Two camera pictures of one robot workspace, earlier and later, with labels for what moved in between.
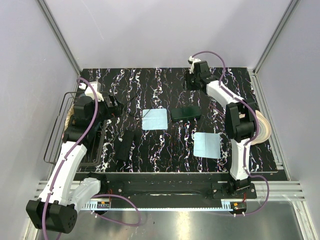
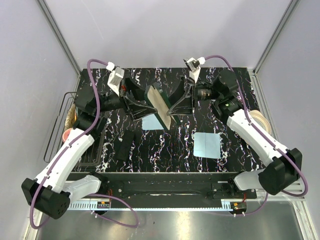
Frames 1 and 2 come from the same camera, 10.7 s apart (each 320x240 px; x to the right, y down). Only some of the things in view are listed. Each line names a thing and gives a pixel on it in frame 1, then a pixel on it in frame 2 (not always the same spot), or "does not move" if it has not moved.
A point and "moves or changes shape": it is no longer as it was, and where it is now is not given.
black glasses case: [122, 147] does not move
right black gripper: [187, 84] → [184, 107]
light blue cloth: [207, 145] does not move
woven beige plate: [70, 113] does not move
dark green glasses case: [180, 113] moves or changes shape
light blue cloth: [154, 119] does not move
